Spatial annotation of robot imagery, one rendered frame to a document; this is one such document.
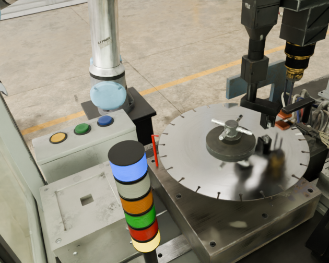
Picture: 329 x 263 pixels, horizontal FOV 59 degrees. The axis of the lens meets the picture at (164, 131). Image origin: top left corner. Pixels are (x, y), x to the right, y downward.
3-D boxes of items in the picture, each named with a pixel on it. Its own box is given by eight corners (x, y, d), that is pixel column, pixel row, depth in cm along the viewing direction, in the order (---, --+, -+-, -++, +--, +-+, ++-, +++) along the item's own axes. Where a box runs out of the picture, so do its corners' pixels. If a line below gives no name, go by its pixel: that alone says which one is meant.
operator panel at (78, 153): (55, 199, 84) (36, 162, 75) (48, 175, 92) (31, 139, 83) (142, 163, 93) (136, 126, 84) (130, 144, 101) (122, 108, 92)
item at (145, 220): (132, 234, 40) (128, 221, 39) (121, 211, 44) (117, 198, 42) (161, 220, 42) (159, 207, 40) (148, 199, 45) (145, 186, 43)
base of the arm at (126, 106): (94, 104, 124) (88, 84, 118) (127, 94, 129) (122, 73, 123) (104, 121, 113) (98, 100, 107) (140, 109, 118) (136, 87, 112)
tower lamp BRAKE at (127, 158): (119, 188, 35) (114, 170, 33) (107, 165, 38) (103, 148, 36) (153, 173, 36) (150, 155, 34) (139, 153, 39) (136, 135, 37)
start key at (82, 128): (78, 138, 83) (76, 133, 82) (74, 131, 86) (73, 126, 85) (91, 133, 84) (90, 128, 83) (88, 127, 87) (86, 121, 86)
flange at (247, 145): (202, 156, 63) (202, 147, 62) (209, 126, 72) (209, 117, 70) (255, 161, 61) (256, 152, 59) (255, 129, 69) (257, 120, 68)
